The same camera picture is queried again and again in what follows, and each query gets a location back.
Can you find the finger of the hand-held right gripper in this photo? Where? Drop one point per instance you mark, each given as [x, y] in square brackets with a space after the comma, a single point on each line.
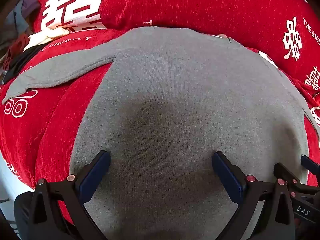
[283, 171]
[311, 165]

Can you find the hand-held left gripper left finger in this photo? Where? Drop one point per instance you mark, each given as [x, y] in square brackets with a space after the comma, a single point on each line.
[96, 175]

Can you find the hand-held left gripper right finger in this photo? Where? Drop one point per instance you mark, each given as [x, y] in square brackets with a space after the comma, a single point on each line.
[226, 177]

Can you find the grey knit sweater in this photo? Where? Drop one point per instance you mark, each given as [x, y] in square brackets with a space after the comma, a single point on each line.
[175, 100]

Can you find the white bed sheet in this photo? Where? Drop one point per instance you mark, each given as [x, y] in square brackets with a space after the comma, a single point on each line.
[13, 182]

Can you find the black cloth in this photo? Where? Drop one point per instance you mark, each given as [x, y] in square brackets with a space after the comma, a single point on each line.
[22, 60]

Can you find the white cloth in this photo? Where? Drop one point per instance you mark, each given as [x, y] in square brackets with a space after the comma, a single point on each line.
[47, 36]

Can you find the reddish-brown cloth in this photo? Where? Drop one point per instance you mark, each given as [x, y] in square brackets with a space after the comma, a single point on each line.
[15, 51]

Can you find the grey-blue cloth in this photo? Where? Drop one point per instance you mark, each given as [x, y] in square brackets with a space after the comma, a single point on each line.
[17, 20]

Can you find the red printed blanket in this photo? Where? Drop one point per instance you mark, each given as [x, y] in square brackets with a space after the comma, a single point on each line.
[200, 2]

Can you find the purple cloth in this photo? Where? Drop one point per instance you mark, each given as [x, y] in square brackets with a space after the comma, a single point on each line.
[30, 5]

